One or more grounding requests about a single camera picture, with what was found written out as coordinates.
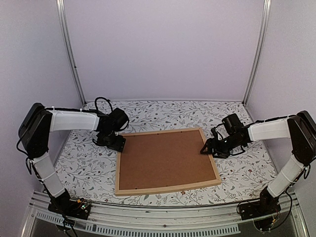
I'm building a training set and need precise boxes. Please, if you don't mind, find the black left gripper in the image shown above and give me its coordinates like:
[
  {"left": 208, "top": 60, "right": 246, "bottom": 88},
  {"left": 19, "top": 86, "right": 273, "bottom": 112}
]
[{"left": 96, "top": 129, "right": 126, "bottom": 153}]

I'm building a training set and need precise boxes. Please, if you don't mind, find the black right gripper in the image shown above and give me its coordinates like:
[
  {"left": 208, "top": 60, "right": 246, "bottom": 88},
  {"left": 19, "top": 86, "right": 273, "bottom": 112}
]
[{"left": 200, "top": 134, "right": 242, "bottom": 159}]

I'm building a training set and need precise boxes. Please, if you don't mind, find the brown backing board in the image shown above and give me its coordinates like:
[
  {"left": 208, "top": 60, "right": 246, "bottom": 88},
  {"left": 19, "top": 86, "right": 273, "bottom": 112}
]
[{"left": 119, "top": 130, "right": 217, "bottom": 191}]

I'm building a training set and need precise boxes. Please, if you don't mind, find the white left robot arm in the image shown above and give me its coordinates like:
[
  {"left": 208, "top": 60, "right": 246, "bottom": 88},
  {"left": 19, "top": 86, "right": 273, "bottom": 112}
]
[{"left": 18, "top": 103, "right": 129, "bottom": 214}]

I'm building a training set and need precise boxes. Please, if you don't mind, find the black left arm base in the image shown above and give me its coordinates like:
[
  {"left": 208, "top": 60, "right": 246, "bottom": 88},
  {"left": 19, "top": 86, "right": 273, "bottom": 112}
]
[{"left": 47, "top": 189, "right": 91, "bottom": 220}]

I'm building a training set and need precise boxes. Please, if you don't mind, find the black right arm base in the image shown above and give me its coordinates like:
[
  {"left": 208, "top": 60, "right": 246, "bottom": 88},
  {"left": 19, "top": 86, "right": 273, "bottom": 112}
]
[{"left": 237, "top": 188, "right": 281, "bottom": 220}]

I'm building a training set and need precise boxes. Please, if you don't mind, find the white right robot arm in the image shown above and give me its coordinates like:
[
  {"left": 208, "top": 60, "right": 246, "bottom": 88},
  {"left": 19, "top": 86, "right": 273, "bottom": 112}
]
[{"left": 200, "top": 111, "right": 316, "bottom": 198}]

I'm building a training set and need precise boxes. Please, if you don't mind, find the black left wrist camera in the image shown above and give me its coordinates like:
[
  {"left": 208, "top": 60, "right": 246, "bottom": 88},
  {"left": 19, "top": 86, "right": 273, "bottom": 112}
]
[{"left": 94, "top": 97, "right": 129, "bottom": 135}]

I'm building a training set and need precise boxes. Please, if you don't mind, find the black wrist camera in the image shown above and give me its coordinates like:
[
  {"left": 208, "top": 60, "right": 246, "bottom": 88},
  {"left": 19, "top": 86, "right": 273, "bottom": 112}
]
[
  {"left": 94, "top": 97, "right": 129, "bottom": 135},
  {"left": 211, "top": 113, "right": 243, "bottom": 136}
]

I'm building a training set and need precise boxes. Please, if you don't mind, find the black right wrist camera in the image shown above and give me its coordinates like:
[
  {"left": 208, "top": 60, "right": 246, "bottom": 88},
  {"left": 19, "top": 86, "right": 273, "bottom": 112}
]
[{"left": 211, "top": 113, "right": 243, "bottom": 136}]

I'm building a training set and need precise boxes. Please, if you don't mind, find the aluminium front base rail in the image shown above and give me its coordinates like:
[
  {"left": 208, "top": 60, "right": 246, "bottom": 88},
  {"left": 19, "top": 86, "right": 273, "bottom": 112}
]
[{"left": 21, "top": 192, "right": 312, "bottom": 237}]

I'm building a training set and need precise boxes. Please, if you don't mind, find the left aluminium corner post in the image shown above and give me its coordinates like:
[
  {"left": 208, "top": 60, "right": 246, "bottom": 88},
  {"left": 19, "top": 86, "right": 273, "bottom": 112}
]
[{"left": 56, "top": 0, "right": 86, "bottom": 105}]

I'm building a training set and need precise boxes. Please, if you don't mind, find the aluminium corner post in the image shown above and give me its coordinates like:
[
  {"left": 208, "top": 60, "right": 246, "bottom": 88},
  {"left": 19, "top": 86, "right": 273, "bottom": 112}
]
[
  {"left": 56, "top": 0, "right": 86, "bottom": 105},
  {"left": 242, "top": 0, "right": 272, "bottom": 106}
]

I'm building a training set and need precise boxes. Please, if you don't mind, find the right aluminium corner post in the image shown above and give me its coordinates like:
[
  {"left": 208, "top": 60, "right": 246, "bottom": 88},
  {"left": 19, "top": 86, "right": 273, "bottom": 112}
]
[{"left": 242, "top": 0, "right": 272, "bottom": 106}]

